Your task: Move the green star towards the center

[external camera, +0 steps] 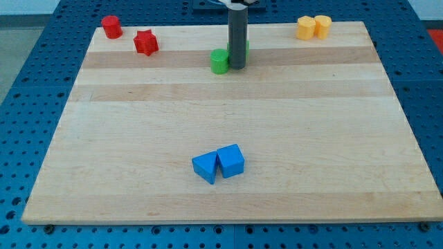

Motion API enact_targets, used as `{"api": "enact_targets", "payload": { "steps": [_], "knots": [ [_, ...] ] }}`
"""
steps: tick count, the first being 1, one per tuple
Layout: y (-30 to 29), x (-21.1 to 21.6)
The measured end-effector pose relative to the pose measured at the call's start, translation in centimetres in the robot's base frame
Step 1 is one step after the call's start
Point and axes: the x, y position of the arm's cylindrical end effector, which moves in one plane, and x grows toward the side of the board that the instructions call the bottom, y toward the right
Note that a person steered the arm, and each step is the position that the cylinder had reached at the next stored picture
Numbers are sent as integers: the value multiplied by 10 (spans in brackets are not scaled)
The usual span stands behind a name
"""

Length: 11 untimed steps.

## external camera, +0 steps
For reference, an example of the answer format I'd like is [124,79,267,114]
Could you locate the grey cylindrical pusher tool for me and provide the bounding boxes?
[227,3,248,69]

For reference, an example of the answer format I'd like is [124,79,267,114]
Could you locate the green star block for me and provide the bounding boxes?
[226,40,250,65]

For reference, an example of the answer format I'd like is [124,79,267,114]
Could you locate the red star block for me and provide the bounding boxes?
[134,29,159,56]

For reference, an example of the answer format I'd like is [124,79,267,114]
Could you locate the green cylinder block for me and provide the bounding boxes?
[210,48,229,75]

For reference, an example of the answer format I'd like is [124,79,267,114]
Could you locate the yellow hexagon block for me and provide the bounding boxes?
[296,16,316,40]

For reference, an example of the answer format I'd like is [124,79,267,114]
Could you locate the yellow heart block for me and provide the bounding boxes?
[314,15,332,39]

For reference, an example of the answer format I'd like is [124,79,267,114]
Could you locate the red cylinder block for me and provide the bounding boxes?
[101,15,123,39]

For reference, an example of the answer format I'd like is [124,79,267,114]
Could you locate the wooden board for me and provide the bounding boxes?
[22,21,442,225]

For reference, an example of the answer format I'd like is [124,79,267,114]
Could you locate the blue cube block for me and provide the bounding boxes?
[217,144,245,178]

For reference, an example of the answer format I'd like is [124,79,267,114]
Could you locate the blue triangle block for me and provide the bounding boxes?
[192,151,217,185]

